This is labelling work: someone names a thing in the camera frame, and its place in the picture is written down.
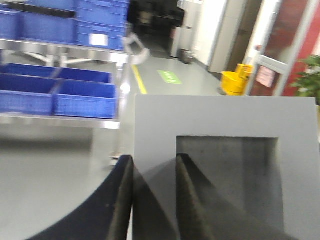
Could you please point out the blue bin lower shelf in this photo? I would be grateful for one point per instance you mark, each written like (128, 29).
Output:
(85, 93)

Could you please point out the steel rack with bins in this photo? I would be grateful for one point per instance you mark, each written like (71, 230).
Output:
(123, 61)

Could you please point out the gray square hollow base block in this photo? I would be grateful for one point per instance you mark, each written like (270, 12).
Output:
(261, 152)

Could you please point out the yellow mop bucket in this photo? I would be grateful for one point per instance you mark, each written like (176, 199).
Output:
(233, 83)

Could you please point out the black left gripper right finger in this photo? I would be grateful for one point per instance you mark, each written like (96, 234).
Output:
(203, 214)

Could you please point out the green potted plant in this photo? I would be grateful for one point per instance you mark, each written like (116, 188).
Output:
(307, 83)

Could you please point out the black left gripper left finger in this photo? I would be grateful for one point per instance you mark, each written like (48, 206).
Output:
(105, 215)

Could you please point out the stacked blue crates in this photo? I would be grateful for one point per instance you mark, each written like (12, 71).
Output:
(88, 23)

